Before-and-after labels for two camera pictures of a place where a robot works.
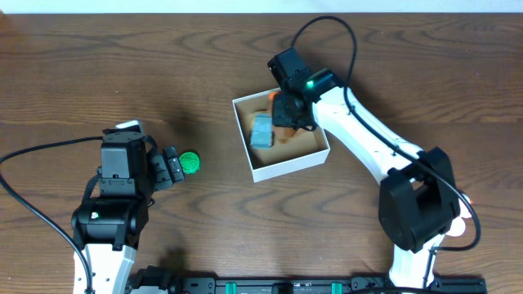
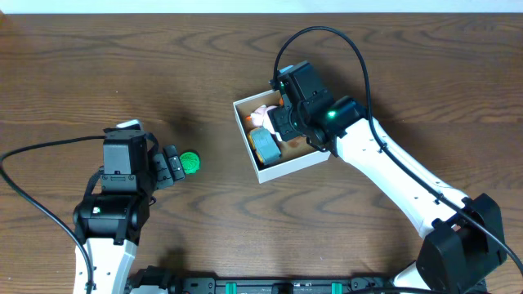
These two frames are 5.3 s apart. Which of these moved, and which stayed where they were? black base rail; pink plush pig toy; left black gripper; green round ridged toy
Moved: pink plush pig toy
Stayed: left black gripper; black base rail; green round ridged toy
